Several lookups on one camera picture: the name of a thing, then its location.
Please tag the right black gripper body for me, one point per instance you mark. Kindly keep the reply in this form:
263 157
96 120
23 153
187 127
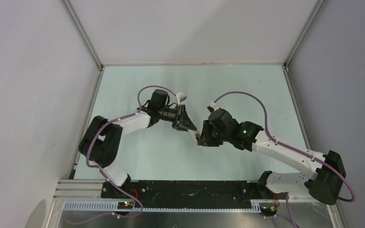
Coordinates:
212 137

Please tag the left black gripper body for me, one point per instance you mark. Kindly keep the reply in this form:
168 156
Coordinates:
175 125

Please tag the white remote control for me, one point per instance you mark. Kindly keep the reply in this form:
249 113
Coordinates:
195 134

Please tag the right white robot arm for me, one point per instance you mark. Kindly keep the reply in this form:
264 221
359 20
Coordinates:
320 175

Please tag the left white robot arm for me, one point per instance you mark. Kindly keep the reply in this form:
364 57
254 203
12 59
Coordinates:
101 140

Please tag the right electronics board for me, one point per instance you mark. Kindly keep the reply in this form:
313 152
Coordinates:
268 211

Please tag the electronics board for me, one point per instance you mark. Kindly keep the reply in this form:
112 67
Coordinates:
125 205
268 211

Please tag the left electronics board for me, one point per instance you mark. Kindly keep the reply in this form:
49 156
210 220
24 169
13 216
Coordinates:
125 205

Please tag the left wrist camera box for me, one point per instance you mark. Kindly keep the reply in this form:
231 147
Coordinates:
180 97

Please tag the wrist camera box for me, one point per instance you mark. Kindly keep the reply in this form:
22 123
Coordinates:
213 107
180 97

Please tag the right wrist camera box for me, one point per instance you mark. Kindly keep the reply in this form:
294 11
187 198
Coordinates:
213 107

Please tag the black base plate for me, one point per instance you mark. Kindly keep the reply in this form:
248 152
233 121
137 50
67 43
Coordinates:
189 194

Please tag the aluminium frame rail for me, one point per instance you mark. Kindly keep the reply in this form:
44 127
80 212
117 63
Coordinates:
78 204

